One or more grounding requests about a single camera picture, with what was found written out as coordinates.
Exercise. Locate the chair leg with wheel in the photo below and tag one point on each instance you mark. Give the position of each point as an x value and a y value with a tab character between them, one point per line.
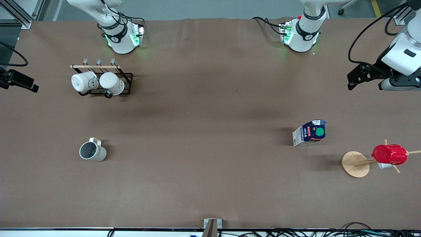
342	11

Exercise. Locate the brown table cover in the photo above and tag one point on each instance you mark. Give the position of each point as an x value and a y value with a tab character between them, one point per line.
210	184

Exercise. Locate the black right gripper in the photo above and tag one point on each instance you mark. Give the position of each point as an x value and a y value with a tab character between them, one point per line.
6	80

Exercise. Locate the blue milk carton green cap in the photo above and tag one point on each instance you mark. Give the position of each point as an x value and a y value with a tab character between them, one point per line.
309	133

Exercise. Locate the small white cup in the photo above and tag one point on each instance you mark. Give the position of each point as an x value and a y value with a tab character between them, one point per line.
383	166

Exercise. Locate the aluminium frame profile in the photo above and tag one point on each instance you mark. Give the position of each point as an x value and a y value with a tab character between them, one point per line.
19	13
399	18

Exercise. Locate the red plastic cup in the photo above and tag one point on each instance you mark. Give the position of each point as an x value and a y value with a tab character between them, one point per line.
389	154

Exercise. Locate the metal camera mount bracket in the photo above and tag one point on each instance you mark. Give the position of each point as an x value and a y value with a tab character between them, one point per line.
212	227

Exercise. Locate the grey mug with dark inside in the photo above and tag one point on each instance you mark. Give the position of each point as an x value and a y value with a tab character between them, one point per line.
95	153

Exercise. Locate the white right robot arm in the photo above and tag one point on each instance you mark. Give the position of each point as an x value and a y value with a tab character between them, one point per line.
118	39

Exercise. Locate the plain white mug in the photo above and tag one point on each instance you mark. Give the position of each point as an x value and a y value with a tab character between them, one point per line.
111	83

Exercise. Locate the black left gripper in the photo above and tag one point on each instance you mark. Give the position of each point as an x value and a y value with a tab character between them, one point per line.
377	72

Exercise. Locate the wooden mug tree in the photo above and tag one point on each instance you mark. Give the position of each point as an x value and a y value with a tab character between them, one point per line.
355	164

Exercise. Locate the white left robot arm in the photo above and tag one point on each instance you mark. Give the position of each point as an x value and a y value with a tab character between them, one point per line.
304	33

